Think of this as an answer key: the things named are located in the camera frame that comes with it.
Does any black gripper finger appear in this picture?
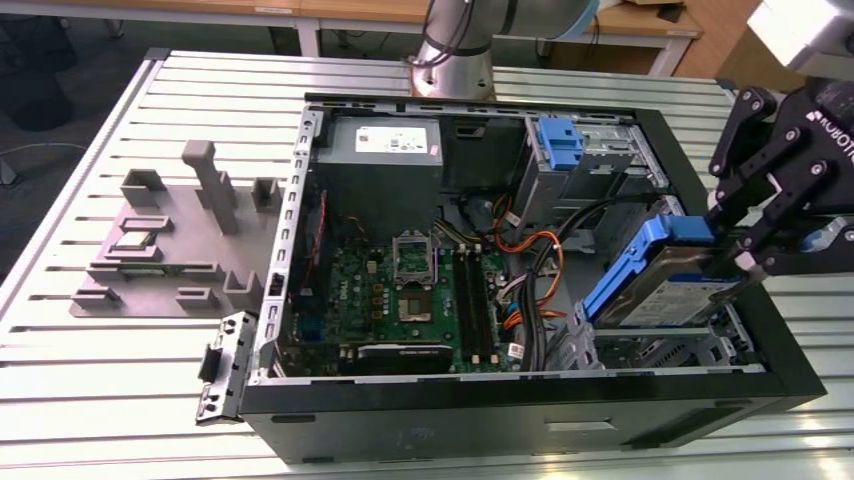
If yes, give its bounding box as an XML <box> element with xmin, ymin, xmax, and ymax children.
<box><xmin>731</xmin><ymin>159</ymin><xmax>854</xmax><ymax>281</ymax></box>
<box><xmin>706</xmin><ymin>87</ymin><xmax>802</xmax><ymax>229</ymax></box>

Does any hard disk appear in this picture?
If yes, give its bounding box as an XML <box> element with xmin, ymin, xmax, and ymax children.
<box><xmin>582</xmin><ymin>214</ymin><xmax>749</xmax><ymax>330</ymax></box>

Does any metal disk bay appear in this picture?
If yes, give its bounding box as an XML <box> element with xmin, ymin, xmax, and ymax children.
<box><xmin>552</xmin><ymin>319</ymin><xmax>755</xmax><ymax>371</ymax></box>

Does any wooden cabinet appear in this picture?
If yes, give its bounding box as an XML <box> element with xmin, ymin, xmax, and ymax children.
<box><xmin>673</xmin><ymin>0</ymin><xmax>854</xmax><ymax>141</ymax></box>

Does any blue drive latch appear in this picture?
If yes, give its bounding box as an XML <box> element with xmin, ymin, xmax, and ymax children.
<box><xmin>538</xmin><ymin>117</ymin><xmax>586</xmax><ymax>171</ymax></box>

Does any metal drive cage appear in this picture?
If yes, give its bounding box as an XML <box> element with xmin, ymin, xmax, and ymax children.
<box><xmin>516</xmin><ymin>117</ymin><xmax>669</xmax><ymax>226</ymax></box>

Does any wooden desk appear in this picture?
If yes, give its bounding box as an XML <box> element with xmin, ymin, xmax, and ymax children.
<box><xmin>143</xmin><ymin>0</ymin><xmax>706</xmax><ymax>76</ymax></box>

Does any black RAM slot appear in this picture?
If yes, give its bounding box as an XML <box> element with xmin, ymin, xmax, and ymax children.
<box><xmin>451</xmin><ymin>244</ymin><xmax>482</xmax><ymax>364</ymax></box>
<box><xmin>468</xmin><ymin>244</ymin><xmax>500</xmax><ymax>364</ymax></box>

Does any gray power supply unit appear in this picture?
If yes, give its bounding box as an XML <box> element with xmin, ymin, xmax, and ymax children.
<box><xmin>311</xmin><ymin>115</ymin><xmax>446</xmax><ymax>241</ymax></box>

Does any metal socket cover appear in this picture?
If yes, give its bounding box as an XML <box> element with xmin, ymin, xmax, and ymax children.
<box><xmin>390</xmin><ymin>230</ymin><xmax>439</xmax><ymax>291</ymax></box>

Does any CPU socket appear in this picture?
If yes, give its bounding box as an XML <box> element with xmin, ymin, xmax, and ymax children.
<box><xmin>396</xmin><ymin>294</ymin><xmax>439</xmax><ymax>324</ymax></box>

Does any green motherboard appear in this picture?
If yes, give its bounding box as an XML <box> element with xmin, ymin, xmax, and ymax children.
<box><xmin>279</xmin><ymin>232</ymin><xmax>528</xmax><ymax>376</ymax></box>

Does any black PC case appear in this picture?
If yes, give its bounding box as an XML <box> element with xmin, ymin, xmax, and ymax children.
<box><xmin>196</xmin><ymin>91</ymin><xmax>829</xmax><ymax>464</ymax></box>

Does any black graphics card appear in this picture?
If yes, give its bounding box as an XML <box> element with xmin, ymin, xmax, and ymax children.
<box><xmin>336</xmin><ymin>342</ymin><xmax>455</xmax><ymax>376</ymax></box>

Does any gray parts rack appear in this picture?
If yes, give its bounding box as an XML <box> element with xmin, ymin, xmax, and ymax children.
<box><xmin>68</xmin><ymin>139</ymin><xmax>290</xmax><ymax>320</ymax></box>

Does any green RAM stick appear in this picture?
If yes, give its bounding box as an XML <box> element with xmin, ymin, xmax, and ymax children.
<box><xmin>99</xmin><ymin>267</ymin><xmax>185</xmax><ymax>278</ymax></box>

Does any silver CPU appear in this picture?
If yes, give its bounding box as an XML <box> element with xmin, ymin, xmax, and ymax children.
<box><xmin>112</xmin><ymin>232</ymin><xmax>159</xmax><ymax>251</ymax></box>

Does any black chair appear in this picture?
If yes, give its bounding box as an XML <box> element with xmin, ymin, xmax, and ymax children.
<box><xmin>0</xmin><ymin>14</ymin><xmax>79</xmax><ymax>134</ymax></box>

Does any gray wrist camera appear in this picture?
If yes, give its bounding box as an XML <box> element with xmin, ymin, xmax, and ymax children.
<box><xmin>746</xmin><ymin>0</ymin><xmax>854</xmax><ymax>76</ymax></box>

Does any orange wire bundle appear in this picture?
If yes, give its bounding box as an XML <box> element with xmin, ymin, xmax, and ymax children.
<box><xmin>492</xmin><ymin>192</ymin><xmax>568</xmax><ymax>321</ymax></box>

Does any black cable bundle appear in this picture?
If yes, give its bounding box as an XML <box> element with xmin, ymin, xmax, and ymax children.
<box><xmin>519</xmin><ymin>192</ymin><xmax>673</xmax><ymax>372</ymax></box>

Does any metal case latch bracket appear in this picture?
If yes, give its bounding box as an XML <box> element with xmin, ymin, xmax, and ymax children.
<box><xmin>195</xmin><ymin>309</ymin><xmax>260</xmax><ymax>426</ymax></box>

